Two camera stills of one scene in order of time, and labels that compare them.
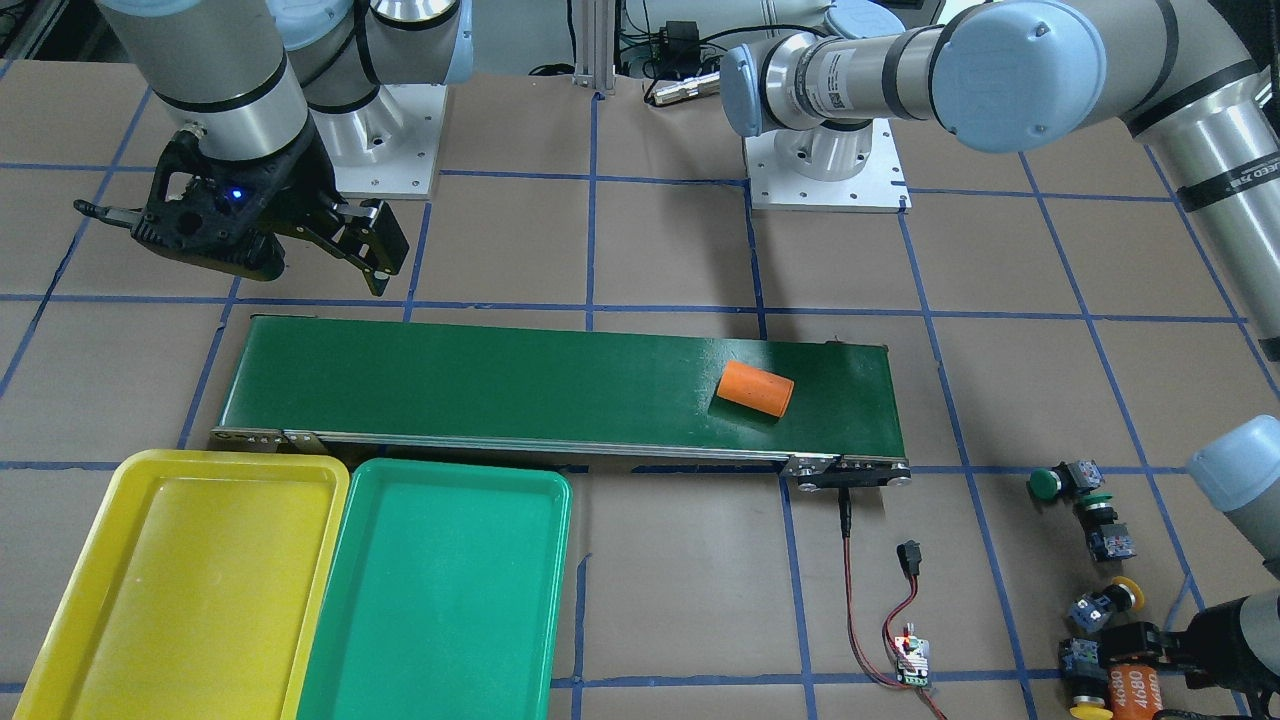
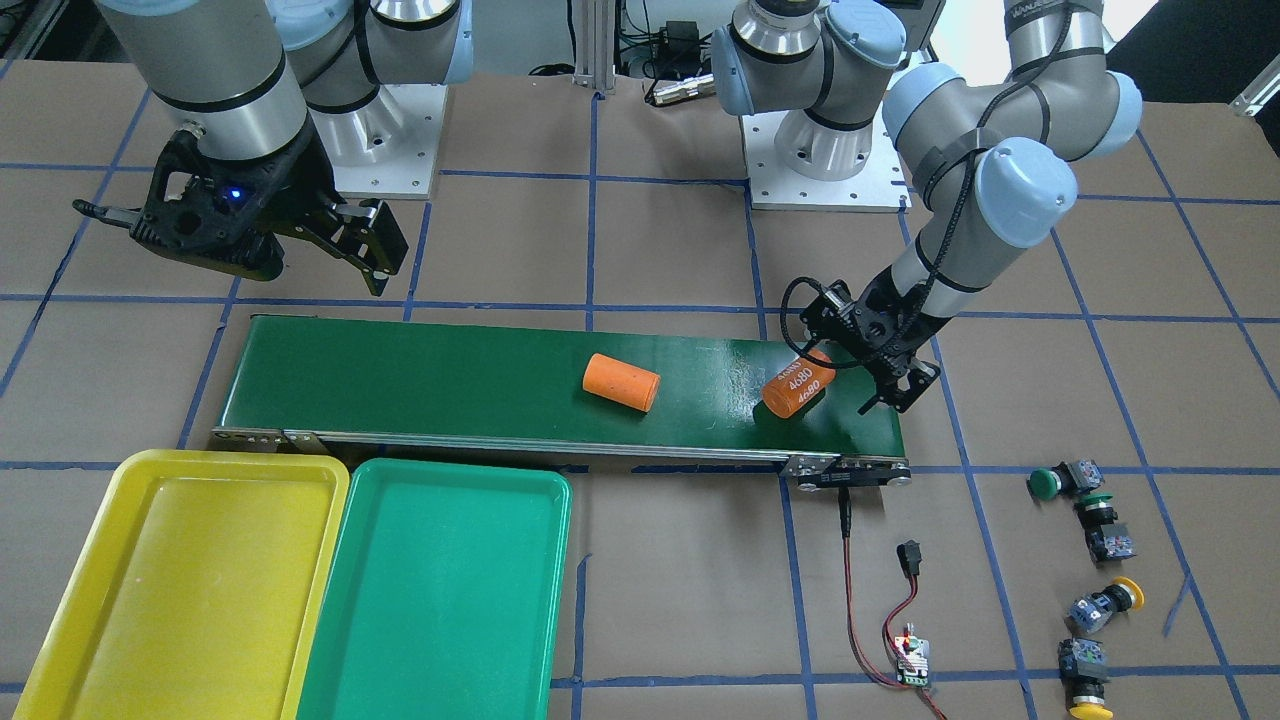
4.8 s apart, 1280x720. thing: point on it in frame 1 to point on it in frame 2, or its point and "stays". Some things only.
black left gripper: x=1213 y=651 to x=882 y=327
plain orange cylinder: x=755 y=388 to x=624 y=384
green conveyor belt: x=340 y=382 stays
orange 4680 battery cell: x=1133 y=692 to x=798 y=384
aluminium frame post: x=595 y=45 stays
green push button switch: x=1070 y=479 stays
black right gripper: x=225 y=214 stays
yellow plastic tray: x=199 y=593 stays
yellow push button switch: x=1102 y=606 stays
